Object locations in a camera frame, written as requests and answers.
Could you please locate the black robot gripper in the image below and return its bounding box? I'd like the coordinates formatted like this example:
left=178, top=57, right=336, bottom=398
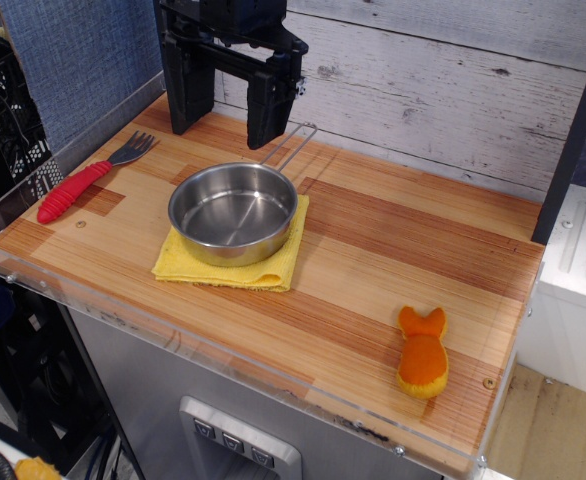
left=158, top=1, right=308, bottom=149

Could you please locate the red handled metal fork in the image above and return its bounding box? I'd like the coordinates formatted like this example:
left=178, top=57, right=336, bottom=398
left=36, top=131, right=155, bottom=224

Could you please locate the yellow object bottom left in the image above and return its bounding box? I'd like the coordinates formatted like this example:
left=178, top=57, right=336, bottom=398
left=14, top=457, right=62, bottom=480

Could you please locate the stainless steel pot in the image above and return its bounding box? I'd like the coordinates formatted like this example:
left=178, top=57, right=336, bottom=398
left=168, top=123, right=318, bottom=257

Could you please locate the blue fabric panel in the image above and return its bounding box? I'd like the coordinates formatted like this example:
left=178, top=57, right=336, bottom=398
left=0, top=1, right=163, bottom=153

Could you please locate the yellow folded cloth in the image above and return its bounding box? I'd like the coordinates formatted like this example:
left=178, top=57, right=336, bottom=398
left=151, top=195, right=310, bottom=292

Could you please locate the black plastic crate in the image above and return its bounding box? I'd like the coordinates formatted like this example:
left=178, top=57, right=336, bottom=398
left=0, top=36, right=63, bottom=200

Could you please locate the clear acrylic table guard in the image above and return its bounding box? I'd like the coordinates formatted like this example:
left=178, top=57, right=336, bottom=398
left=0, top=98, right=542, bottom=479

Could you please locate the orange plush fish toy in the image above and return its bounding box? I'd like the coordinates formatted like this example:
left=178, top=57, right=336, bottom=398
left=396, top=306, right=449, bottom=399

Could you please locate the silver control panel with buttons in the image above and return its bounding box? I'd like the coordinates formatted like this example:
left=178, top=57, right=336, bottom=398
left=179, top=396, right=303, bottom=479

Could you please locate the white plastic bin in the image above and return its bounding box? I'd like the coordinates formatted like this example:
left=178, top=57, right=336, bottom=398
left=515, top=185, right=586, bottom=392

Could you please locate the black vertical post right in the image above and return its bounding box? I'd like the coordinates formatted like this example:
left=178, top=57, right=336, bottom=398
left=531, top=84, right=586, bottom=245

